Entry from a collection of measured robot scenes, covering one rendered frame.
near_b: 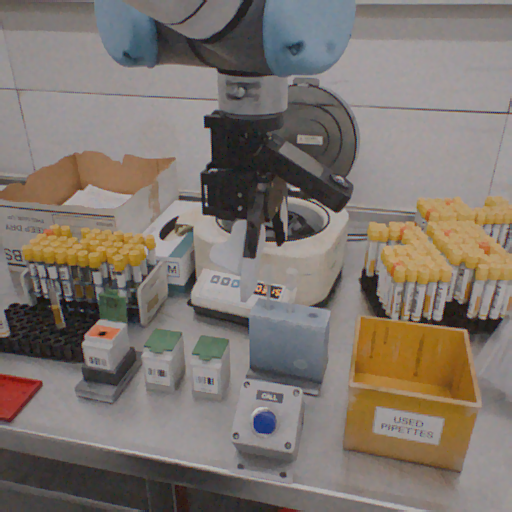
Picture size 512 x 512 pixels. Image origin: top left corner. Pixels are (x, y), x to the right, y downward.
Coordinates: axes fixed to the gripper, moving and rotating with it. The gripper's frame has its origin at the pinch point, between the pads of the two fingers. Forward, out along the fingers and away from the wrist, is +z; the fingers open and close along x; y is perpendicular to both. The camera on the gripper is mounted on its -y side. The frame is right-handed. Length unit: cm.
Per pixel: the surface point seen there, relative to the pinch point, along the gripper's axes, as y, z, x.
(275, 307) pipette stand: -0.9, 5.1, -0.3
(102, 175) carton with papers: 50, 6, -39
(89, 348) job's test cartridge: 20.4, 8.6, 11.0
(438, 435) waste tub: -22.2, 10.1, 10.3
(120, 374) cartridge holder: 17.1, 12.8, 10.1
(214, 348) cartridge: 5.2, 8.4, 6.3
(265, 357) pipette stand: -0.3, 11.8, 2.1
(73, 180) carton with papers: 56, 6, -36
